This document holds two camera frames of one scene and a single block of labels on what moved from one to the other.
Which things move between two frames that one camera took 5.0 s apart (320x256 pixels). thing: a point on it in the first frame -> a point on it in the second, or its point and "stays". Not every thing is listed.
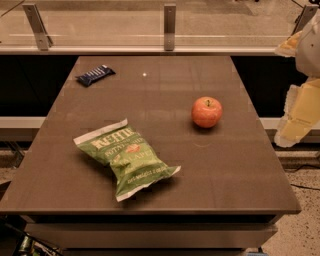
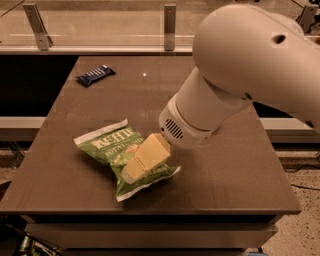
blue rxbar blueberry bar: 101,71 stays
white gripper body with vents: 309,55 -> 176,129
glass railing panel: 141,23 stays
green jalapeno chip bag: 132,163 stays
